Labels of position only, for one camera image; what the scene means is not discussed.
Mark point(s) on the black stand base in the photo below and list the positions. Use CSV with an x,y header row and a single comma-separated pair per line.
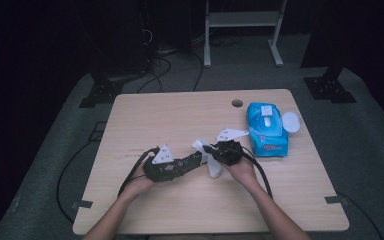
x,y
101,94
328,88

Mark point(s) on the grey tape strip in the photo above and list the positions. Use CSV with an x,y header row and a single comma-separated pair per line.
x,y
336,200
81,204

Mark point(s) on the white metal stand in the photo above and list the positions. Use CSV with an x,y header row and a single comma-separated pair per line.
x,y
243,19

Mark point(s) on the person's right hand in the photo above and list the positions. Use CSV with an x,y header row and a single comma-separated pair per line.
x,y
243,173

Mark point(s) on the person's left hand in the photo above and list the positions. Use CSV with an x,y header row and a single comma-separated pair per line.
x,y
140,183

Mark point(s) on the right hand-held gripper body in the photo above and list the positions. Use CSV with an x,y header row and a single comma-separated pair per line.
x,y
230,153

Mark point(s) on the blue wet wipe pack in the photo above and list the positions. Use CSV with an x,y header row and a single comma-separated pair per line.
x,y
266,123

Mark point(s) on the white wet wipe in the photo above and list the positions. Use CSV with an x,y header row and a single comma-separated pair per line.
x,y
213,168

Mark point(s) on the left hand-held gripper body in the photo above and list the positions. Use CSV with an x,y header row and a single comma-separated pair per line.
x,y
158,170

